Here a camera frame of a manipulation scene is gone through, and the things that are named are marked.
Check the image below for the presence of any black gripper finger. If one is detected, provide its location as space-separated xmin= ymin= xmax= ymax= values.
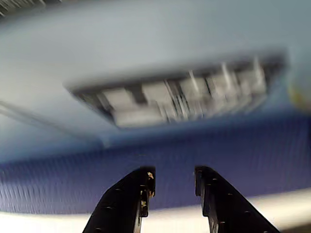
xmin=194 ymin=166 xmax=280 ymax=233
xmin=82 ymin=166 xmax=156 ymax=233

